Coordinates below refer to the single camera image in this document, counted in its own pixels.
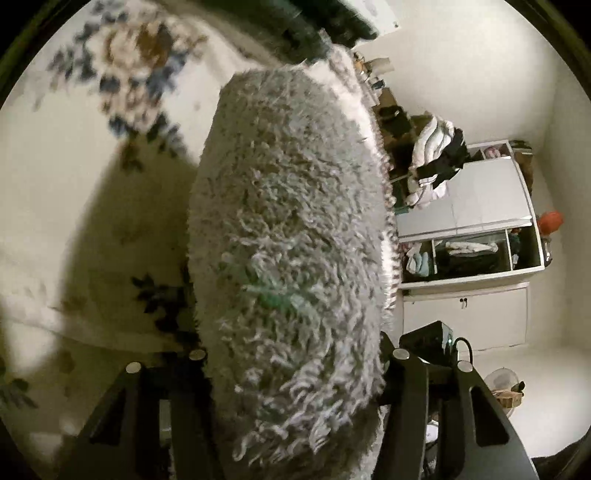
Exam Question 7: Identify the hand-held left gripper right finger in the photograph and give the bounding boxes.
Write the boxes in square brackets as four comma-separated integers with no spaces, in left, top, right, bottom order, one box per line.
[375,332,542,480]

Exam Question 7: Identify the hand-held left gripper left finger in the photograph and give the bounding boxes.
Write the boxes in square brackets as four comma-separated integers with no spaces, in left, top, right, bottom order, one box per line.
[60,348,219,480]

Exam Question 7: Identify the grey fleece pants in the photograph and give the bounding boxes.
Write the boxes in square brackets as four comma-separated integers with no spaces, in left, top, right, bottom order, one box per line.
[187,65,400,480]

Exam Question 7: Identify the brown checkered bed sheet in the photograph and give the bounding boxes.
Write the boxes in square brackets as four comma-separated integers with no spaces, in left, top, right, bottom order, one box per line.
[365,92,403,319]

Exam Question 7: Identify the white wardrobe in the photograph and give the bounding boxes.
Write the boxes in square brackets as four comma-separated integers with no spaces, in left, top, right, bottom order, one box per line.
[394,138,546,352]

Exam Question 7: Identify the orange red bag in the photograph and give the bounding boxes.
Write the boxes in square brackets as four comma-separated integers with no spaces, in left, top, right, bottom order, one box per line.
[538,210,565,237]

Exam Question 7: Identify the black clothes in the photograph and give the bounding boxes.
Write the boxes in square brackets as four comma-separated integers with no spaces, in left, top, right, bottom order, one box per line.
[416,129,470,186]

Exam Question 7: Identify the pile of clothes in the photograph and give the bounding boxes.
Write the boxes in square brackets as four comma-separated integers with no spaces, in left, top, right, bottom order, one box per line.
[406,115,465,209]

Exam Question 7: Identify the floral blanket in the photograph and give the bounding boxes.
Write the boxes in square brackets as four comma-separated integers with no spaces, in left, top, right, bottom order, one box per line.
[0,0,372,418]

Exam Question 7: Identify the tall brown cardboard box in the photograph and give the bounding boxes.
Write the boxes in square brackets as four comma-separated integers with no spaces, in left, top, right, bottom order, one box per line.
[376,88,417,140]

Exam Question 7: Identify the dark green duvet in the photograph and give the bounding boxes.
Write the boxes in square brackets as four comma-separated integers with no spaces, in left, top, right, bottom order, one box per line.
[259,0,380,64]

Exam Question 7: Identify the white headboard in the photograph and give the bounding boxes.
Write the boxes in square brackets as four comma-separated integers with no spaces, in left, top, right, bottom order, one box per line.
[355,0,400,31]

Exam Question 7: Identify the black cable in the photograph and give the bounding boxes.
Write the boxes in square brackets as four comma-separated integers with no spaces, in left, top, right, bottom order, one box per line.
[452,337,475,366]

